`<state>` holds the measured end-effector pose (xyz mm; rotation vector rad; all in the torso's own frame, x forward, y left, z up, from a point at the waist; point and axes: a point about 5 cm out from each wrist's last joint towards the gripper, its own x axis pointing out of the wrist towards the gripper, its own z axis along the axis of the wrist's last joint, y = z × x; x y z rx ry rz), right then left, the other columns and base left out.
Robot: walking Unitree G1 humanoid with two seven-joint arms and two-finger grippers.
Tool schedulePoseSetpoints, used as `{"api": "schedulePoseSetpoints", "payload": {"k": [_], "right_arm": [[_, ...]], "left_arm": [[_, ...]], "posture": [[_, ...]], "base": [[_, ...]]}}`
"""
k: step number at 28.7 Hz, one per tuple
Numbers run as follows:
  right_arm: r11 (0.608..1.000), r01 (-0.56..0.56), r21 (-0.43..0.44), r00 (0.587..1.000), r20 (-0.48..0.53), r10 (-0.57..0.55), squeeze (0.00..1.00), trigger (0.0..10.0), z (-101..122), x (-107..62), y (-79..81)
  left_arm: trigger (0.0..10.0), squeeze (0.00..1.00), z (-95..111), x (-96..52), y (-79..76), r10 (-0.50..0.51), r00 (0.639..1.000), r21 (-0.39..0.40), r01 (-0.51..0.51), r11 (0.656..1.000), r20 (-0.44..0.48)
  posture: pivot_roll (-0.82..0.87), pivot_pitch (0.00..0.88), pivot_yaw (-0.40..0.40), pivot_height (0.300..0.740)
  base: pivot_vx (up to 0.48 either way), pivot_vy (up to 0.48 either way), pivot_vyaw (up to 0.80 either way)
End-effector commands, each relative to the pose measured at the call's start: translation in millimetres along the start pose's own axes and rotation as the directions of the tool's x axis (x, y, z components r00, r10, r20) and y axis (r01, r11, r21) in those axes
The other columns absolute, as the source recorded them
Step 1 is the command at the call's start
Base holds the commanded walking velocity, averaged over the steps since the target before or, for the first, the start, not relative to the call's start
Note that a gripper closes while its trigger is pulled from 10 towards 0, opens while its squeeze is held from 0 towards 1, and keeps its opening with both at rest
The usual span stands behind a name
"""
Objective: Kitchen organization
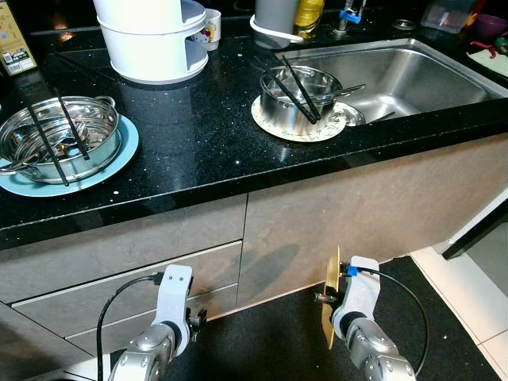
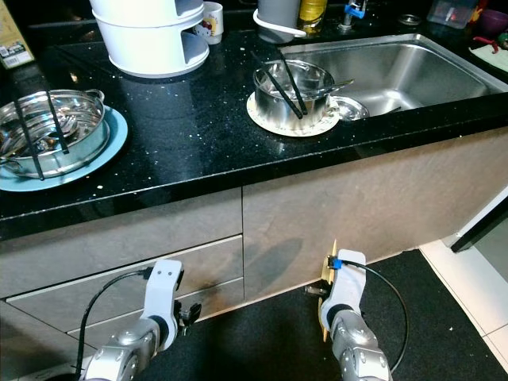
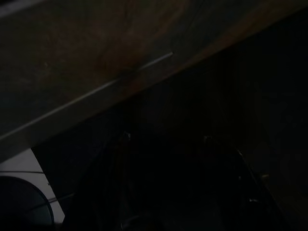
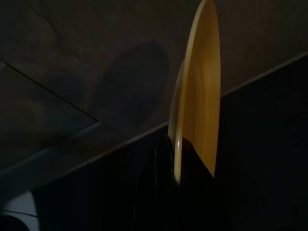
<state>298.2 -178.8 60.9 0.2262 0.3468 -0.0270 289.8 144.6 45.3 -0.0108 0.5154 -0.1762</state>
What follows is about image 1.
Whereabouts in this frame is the steel spoon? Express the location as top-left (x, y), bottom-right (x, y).
top-left (321, 83), bottom-right (368, 100)

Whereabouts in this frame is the light blue plate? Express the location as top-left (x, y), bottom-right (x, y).
top-left (0, 114), bottom-right (140, 198)

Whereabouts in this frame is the steel faucet with blue clip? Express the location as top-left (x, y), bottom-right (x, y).
top-left (333, 0), bottom-right (366, 37)

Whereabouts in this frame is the yellow liquid bottle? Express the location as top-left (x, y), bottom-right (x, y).
top-left (294, 0), bottom-right (326, 39)

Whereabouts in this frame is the grey cylindrical water filter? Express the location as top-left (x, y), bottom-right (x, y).
top-left (254, 0), bottom-right (302, 44)

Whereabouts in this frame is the pale green cloth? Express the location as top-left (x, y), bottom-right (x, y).
top-left (464, 44), bottom-right (508, 80)

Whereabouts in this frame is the black floor mat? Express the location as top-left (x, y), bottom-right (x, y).
top-left (159, 256), bottom-right (501, 381)

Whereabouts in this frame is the purple cup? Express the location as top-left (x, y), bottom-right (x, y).
top-left (470, 14), bottom-right (508, 44)

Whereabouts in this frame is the steel bowl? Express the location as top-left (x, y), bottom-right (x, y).
top-left (260, 66), bottom-right (344, 128)

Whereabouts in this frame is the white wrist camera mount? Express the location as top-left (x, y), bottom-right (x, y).
top-left (153, 264), bottom-right (194, 354)
top-left (337, 256), bottom-right (382, 334)

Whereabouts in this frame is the steel two-handled pot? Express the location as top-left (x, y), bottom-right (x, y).
top-left (0, 95), bottom-right (121, 185)

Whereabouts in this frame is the small steel dish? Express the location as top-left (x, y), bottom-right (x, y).
top-left (337, 102), bottom-right (368, 128)

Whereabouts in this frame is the clear plastic container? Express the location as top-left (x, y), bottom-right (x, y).
top-left (421, 0), bottom-right (481, 34)

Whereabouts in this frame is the white tiered storage rack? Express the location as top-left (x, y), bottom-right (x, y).
top-left (93, 0), bottom-right (210, 86)

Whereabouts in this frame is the yellow plate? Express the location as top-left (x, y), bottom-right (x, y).
top-left (321, 246), bottom-right (342, 350)

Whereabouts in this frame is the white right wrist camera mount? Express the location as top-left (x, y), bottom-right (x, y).
top-left (337, 256), bottom-right (382, 334)

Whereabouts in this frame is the white cartoon mug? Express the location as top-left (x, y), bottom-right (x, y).
top-left (194, 8), bottom-right (223, 51)

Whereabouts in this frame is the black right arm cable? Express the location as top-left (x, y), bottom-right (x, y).
top-left (345, 266), bottom-right (429, 374)

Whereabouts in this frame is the stainless steel sink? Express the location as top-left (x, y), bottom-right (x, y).
top-left (278, 37), bottom-right (508, 120)

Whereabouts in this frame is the white hose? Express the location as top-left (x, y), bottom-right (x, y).
top-left (250, 14), bottom-right (304, 50)

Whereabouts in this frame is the black appliance door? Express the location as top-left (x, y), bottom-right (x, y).
top-left (441, 190), bottom-right (508, 261)

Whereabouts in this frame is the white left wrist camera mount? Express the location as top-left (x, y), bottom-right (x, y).
top-left (153, 264), bottom-right (194, 354)

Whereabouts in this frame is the yellow carton box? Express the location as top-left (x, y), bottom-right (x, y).
top-left (0, 0), bottom-right (39, 76)

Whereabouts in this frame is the beige drawer front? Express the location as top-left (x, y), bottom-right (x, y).
top-left (67, 286), bottom-right (241, 358)
top-left (0, 194), bottom-right (248, 306)
top-left (12, 241), bottom-right (243, 334)

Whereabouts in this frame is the red handled tool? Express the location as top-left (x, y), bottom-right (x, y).
top-left (475, 40), bottom-right (501, 56)

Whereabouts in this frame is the floral patterned plate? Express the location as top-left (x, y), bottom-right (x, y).
top-left (252, 94), bottom-right (348, 144)

